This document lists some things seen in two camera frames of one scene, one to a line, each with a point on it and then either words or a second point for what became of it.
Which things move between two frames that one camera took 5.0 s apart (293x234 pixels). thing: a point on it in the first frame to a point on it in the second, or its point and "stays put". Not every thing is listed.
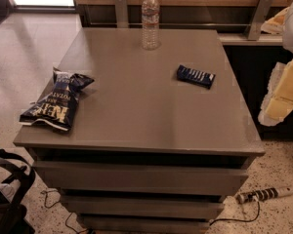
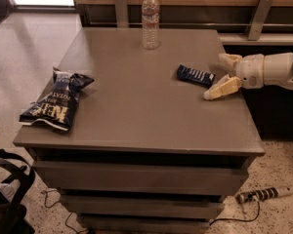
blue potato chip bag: x=56 y=106 stays put
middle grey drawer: x=140 y=205 stays put
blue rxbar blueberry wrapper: x=194 y=77 stays put
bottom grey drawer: x=146 y=224 stays put
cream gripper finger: x=284 y=92 to x=226 y=85
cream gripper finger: x=275 y=25 to x=230 y=61
